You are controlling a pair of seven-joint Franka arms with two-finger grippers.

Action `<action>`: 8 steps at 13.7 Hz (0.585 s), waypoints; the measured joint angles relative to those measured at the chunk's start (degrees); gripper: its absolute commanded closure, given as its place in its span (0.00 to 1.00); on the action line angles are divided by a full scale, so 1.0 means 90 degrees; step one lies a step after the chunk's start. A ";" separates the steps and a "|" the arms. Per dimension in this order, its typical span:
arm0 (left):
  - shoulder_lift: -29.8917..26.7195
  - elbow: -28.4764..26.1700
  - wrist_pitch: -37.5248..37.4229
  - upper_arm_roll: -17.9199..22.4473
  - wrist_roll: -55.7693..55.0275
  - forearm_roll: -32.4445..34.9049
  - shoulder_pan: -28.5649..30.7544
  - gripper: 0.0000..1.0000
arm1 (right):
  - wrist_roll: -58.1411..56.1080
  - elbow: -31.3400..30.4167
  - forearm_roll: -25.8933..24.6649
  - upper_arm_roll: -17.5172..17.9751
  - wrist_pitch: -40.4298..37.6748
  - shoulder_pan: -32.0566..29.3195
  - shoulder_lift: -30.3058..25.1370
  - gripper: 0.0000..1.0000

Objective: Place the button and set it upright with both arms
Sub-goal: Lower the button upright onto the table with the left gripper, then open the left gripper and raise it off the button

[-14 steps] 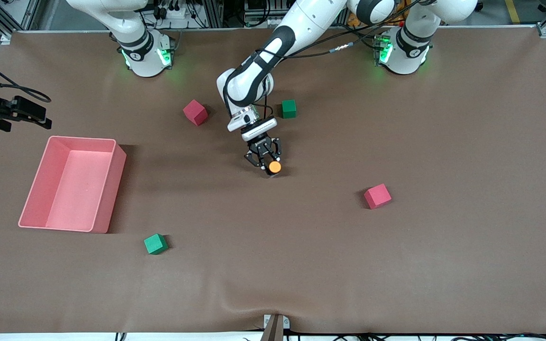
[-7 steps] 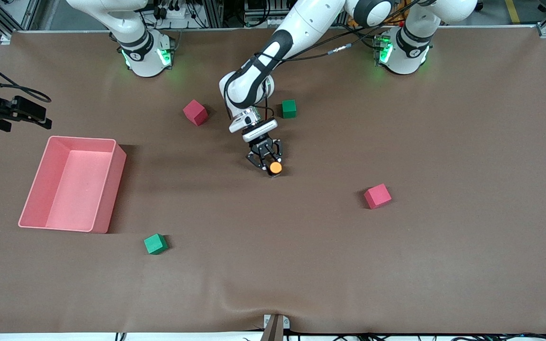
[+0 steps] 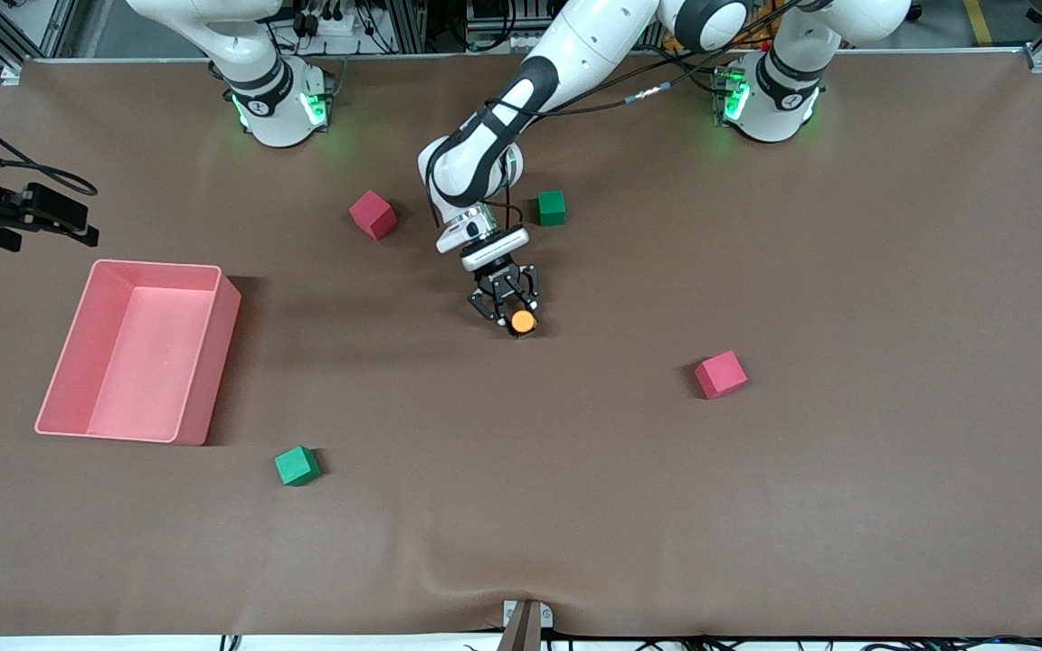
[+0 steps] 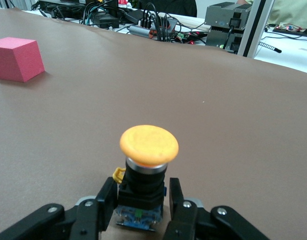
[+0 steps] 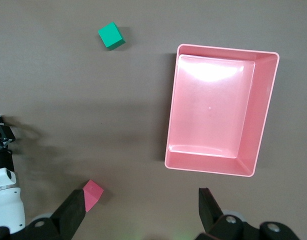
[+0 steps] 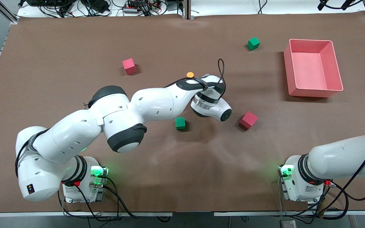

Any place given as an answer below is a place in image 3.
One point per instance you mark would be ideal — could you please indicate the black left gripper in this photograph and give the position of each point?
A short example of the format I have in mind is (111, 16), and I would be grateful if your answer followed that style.
(499, 285)

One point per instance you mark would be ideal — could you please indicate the orange capped push button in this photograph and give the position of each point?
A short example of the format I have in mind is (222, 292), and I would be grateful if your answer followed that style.
(523, 321)

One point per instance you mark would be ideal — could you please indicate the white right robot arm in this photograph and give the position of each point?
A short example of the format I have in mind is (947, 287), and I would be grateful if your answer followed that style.
(272, 108)

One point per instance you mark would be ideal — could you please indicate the green foam cube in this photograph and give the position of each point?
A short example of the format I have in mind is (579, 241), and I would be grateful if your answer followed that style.
(295, 467)
(552, 208)

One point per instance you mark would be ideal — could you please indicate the pink foam cube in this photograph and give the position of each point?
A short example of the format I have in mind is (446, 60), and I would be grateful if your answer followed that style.
(720, 375)
(372, 214)

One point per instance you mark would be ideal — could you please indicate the pink plastic bin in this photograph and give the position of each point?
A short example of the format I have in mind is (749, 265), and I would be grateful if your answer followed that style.
(141, 380)

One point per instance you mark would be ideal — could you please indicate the brown table mat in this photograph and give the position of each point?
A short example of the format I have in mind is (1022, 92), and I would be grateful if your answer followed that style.
(521, 497)

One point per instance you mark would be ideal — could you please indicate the white terminal block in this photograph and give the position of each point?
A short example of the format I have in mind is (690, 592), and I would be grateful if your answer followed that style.
(532, 42)

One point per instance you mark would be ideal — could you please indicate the white power strip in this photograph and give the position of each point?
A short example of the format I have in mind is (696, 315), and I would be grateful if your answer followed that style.
(331, 24)

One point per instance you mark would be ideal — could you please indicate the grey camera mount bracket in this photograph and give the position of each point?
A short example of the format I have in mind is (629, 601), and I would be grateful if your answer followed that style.
(521, 633)

